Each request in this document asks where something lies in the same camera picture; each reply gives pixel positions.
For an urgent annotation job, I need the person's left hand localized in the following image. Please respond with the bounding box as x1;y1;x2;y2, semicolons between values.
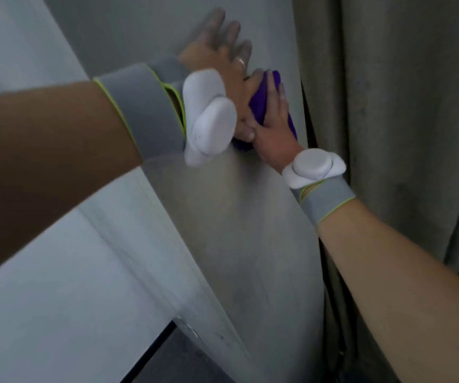
177;7;268;143

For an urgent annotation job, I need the person's right hand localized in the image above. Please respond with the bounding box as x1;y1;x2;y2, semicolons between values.
251;70;305;175

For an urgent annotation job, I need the purple cleaning cloth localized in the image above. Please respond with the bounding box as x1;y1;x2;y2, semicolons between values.
231;69;298;152

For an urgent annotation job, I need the grey metal cabinet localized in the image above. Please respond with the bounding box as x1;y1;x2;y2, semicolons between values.
42;0;326;383

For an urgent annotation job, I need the person's left forearm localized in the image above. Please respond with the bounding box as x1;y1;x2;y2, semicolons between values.
0;80;142;286

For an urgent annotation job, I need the white right wrist tracker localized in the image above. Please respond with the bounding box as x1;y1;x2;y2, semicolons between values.
281;148;348;190

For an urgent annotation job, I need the white wrist tracker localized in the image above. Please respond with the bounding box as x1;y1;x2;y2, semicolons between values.
182;68;238;168
281;148;348;190

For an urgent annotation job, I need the white left wrist tracker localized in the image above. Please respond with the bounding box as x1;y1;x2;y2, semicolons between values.
182;68;238;168

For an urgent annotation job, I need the grey right wristband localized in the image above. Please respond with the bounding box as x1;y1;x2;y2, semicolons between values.
292;177;357;227

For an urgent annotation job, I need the grey wristband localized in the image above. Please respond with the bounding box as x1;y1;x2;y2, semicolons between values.
93;55;190;160
292;177;357;227

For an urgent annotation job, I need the grey left wristband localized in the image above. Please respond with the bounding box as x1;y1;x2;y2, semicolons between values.
93;55;190;160

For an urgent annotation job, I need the olive curtain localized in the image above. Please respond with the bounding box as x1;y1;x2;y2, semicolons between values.
291;0;459;383

